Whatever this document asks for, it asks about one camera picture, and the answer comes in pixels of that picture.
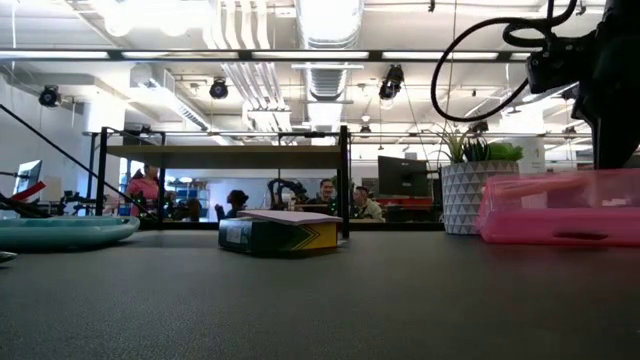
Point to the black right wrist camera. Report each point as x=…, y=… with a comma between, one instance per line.
x=560, y=62

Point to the succulent in white patterned pot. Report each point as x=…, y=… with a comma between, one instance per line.
x=460, y=200

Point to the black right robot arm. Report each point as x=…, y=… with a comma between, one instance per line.
x=622, y=12

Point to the silver ventilation duct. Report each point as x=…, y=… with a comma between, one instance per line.
x=327, y=20

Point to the person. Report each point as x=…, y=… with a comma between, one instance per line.
x=234, y=204
x=326, y=191
x=367, y=206
x=144, y=190

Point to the pink translucent pencil box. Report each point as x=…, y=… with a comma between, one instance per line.
x=550, y=220

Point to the black hanging camera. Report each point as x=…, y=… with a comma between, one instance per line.
x=391, y=82
x=479, y=126
x=218, y=88
x=49, y=96

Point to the silver computer monitor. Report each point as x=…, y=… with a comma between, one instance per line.
x=29, y=176

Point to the black computer monitor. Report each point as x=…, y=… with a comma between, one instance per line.
x=402, y=176

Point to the background black robot arm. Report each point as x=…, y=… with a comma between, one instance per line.
x=285, y=189

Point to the black overhead light bar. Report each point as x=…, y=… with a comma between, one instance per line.
x=310, y=55

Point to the teal plate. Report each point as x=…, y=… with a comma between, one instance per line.
x=65, y=232

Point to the green yellow crayon box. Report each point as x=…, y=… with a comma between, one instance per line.
x=270, y=239

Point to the black table mat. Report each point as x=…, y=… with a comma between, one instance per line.
x=300, y=300

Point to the wooden shelf with black frame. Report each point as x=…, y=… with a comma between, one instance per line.
x=225, y=156

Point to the white paper pad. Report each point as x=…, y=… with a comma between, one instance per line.
x=290, y=216

